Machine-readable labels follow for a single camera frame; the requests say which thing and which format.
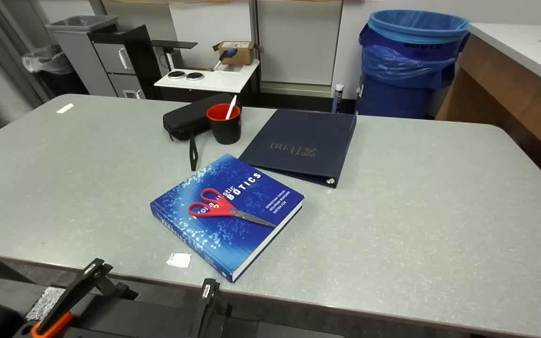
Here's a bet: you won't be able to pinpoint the white pen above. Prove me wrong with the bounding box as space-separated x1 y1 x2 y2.
224 95 239 123

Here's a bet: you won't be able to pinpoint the black mug red inside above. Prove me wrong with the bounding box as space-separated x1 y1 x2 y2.
206 102 245 147

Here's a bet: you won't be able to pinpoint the navy blue binder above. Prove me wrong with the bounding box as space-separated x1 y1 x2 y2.
239 108 360 190

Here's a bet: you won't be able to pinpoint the blue robotics book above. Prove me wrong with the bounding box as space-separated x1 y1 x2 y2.
149 153 307 284

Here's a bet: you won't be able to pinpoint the white side table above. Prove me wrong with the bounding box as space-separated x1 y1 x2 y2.
153 59 262 97

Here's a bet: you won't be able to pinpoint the open cardboard box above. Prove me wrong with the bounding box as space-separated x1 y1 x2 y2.
213 40 260 68

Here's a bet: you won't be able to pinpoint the small white paper piece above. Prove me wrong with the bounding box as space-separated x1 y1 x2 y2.
166 252 194 271

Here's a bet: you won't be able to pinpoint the blue trash bin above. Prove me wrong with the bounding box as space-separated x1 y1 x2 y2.
356 25 457 121

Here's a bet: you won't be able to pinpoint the blue plastic bin liner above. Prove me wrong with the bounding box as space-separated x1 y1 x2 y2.
360 8 472 91

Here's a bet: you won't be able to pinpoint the gray filing cabinet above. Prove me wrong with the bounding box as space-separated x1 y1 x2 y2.
46 16 149 102

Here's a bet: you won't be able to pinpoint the gray bin with clear bag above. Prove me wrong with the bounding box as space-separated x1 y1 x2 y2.
21 44 91 100

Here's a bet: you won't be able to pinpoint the wooden counter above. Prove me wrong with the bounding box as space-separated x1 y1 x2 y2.
437 23 541 179

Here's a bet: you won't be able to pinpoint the red handled scissors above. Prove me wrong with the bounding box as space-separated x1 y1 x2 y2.
187 187 279 230

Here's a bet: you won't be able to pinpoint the black zipper case with strap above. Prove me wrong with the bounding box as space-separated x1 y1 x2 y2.
162 93 236 174

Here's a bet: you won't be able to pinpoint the blue handled tool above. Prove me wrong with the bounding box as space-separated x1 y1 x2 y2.
219 44 239 65

